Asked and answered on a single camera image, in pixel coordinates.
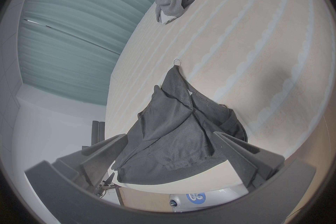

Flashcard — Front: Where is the black T-shirt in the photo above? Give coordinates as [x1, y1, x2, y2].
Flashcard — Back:
[111, 59, 248, 187]

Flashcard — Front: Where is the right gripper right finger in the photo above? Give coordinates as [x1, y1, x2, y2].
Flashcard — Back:
[213, 132, 285, 189]

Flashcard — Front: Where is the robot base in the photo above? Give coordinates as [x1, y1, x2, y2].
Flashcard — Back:
[168, 183, 250, 214]

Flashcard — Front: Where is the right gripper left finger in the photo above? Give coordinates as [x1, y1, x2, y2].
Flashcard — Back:
[54, 134, 128, 192]

